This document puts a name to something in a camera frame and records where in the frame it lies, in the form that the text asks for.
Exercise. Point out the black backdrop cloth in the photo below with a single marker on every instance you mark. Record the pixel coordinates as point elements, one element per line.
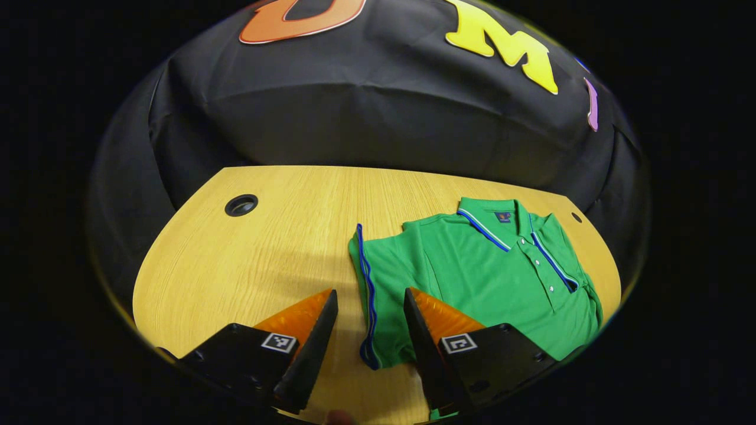
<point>384,118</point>

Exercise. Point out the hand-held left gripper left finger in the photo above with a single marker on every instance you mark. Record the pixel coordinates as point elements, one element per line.
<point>313,360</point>

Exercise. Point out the green T-shirt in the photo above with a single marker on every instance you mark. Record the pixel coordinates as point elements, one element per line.
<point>490,277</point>

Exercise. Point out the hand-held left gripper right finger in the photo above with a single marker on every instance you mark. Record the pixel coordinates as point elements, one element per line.
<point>422,348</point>

